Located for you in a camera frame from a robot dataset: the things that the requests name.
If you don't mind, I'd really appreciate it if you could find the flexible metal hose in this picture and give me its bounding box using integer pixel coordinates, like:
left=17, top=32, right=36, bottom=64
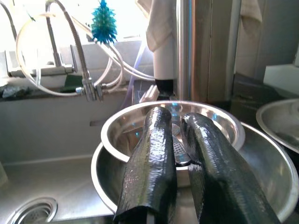
left=45, top=0, right=92, bottom=80

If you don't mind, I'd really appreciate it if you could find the white hanging cloth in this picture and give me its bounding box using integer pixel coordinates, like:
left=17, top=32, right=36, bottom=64
left=135, top=0, right=178, bottom=52

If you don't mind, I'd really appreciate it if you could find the white plastic tube loop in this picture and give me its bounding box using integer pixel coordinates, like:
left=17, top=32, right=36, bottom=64
left=15, top=13, right=79, bottom=98

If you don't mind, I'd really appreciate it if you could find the steel sink drain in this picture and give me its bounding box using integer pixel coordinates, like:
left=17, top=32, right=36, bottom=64
left=4, top=197, right=58, bottom=224

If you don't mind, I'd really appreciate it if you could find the black countertop object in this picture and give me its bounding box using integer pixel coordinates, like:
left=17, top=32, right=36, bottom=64
left=230, top=73, right=282, bottom=123

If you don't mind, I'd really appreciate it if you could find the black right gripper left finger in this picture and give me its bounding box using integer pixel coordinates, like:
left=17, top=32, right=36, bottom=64
left=113, top=106, right=178, bottom=224

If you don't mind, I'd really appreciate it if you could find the perforated steel utensil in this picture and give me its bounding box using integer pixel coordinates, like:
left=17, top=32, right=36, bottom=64
left=171, top=123, right=192, bottom=167

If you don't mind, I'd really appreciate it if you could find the white cylinder water filter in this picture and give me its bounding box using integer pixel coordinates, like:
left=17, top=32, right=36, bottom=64
left=153, top=39, right=177, bottom=97

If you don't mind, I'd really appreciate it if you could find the steel column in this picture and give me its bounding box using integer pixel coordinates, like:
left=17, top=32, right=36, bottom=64
left=175, top=0, right=242, bottom=103

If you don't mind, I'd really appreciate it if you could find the chrome valve fitting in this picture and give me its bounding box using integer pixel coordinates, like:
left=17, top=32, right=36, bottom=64
left=75, top=77, right=110, bottom=102

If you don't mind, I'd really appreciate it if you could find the blue bristle brush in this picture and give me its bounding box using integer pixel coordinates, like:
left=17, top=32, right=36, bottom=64
left=90, top=0, right=118, bottom=45

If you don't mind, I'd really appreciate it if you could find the white box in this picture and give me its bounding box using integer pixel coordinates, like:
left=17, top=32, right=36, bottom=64
left=263, top=63, right=299, bottom=98

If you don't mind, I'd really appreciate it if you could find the chrome faucet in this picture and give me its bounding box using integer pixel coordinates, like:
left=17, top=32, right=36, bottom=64
left=4, top=0, right=79, bottom=79

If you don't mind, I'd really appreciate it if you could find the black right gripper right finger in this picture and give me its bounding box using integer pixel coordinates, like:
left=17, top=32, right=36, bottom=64
left=180, top=112, right=281, bottom=224

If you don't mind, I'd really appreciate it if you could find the small steel bowl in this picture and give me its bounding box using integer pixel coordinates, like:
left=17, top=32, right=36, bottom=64
left=100, top=100, right=246, bottom=187

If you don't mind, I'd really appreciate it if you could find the green sponge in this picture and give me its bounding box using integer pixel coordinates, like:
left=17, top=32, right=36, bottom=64
left=59, top=74, right=83, bottom=93

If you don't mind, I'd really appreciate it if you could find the large steel bowl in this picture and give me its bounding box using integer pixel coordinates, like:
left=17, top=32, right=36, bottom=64
left=91, top=121, right=299, bottom=224

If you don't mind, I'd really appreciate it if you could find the stainless steel sink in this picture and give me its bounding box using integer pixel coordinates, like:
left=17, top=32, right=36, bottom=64
left=0, top=93, right=145, bottom=224

